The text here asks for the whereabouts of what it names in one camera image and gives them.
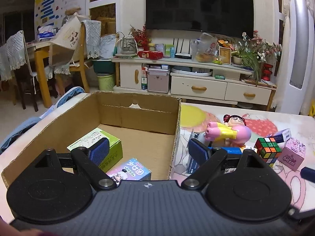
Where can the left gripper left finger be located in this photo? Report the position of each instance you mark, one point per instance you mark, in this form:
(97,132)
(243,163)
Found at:
(88,161)

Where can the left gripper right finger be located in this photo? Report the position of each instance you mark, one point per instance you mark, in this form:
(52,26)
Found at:
(202,175)

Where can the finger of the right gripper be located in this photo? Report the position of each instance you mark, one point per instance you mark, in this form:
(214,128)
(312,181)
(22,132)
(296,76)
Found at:
(308,174)

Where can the long blue box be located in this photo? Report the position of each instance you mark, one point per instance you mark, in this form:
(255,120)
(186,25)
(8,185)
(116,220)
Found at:
(200,156)

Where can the pink cartoon box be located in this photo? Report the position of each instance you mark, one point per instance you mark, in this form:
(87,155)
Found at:
(293,154)

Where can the pink yellow doll toy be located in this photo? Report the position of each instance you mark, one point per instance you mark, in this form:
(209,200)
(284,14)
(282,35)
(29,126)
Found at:
(234,128)

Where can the white purple small box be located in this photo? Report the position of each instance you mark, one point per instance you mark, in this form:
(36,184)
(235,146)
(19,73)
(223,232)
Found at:
(281,136)

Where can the rubik's cube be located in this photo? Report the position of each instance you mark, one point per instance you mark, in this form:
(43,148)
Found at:
(268,150)

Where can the green and white box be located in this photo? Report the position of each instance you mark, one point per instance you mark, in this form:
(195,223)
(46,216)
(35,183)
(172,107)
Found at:
(115,147)

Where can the light blue cartoon box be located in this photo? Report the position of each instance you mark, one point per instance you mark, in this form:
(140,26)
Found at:
(132,170)

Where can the open cardboard box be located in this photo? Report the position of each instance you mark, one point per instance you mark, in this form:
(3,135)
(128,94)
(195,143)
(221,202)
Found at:
(146,124)

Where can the cream tv cabinet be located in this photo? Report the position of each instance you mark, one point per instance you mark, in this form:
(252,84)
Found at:
(189,80)

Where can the green waste bin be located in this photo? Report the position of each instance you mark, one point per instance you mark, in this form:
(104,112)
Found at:
(106,82)

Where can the white standing air conditioner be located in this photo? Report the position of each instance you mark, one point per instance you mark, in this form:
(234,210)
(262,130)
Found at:
(295,77)

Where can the pink storage case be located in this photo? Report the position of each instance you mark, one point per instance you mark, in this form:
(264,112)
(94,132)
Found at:
(158,80)

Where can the dark green storage bin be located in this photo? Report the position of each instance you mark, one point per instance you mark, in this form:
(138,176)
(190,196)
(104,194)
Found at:
(102,66)

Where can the red vase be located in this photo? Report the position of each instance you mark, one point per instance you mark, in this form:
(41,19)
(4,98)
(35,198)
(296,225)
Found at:
(266,71)

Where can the framed certificate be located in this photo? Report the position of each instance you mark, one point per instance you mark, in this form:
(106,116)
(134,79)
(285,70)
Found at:
(225,55)

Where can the clear plastic snack bag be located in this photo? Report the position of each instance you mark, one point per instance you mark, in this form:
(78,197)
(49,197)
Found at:
(204,48)

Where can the potted flower plant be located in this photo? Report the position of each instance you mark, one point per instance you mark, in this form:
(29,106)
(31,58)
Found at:
(255,51)

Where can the wooden chair with lace cover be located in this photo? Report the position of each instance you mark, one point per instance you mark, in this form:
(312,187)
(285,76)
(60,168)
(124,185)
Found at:
(88,47)

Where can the red flat box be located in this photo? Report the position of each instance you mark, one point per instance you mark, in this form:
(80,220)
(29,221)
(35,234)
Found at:
(151,55)

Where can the dark chair with lace cover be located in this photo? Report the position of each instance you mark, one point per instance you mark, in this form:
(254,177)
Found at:
(15,64)

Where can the white kettle appliance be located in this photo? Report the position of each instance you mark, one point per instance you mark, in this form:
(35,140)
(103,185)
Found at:
(126,47)

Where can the yellow wooden dining table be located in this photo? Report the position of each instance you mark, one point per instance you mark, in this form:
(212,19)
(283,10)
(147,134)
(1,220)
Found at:
(41,51)

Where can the beige tote bag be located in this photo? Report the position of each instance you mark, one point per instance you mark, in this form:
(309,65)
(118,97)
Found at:
(68,35)

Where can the red berry branch decoration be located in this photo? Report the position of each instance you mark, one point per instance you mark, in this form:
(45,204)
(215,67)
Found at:
(141,37)

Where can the black flat screen television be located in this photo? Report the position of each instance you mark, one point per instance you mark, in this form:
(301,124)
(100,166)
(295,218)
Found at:
(225,17)

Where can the blue wall sticker chart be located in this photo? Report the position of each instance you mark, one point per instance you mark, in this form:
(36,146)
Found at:
(45,13)

